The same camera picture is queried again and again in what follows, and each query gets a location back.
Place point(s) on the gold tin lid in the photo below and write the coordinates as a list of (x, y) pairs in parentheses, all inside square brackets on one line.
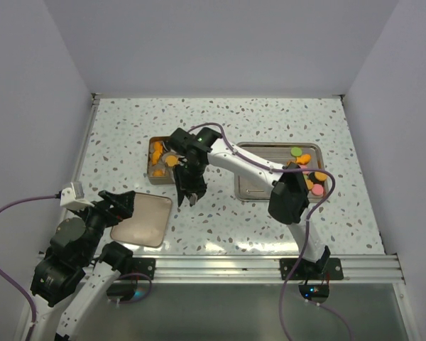
[(147, 225)]

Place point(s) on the aluminium rail frame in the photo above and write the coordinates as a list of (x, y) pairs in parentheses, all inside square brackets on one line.
[(266, 269)]

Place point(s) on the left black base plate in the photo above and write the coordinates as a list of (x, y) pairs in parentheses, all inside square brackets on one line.
[(140, 268)]

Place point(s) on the green macaron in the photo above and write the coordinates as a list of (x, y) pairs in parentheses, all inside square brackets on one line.
[(296, 152)]

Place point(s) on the gold cookie tin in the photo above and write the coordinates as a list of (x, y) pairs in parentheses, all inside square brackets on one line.
[(168, 179)]

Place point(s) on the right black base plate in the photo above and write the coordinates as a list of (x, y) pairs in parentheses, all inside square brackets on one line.
[(322, 270)]

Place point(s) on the metal tongs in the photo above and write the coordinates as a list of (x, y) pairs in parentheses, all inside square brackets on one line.
[(193, 199)]

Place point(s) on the silver metal tray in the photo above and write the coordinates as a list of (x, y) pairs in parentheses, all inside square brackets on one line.
[(277, 153)]

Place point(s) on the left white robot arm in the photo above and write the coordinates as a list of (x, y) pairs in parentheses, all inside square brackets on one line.
[(63, 293)]

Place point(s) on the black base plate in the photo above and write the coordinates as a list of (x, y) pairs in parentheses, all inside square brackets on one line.
[(140, 268), (322, 270)]

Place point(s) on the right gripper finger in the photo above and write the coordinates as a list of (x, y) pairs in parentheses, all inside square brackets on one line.
[(180, 182), (199, 190)]

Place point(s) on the pink macaron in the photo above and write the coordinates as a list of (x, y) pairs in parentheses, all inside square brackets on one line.
[(317, 190)]

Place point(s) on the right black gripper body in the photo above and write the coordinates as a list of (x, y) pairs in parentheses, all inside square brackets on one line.
[(194, 175)]

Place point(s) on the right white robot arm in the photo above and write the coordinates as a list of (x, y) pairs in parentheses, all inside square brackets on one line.
[(285, 185)]

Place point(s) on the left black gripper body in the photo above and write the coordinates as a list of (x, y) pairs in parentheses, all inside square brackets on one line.
[(98, 215)]

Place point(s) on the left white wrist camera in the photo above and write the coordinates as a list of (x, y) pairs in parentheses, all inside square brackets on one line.
[(72, 197)]

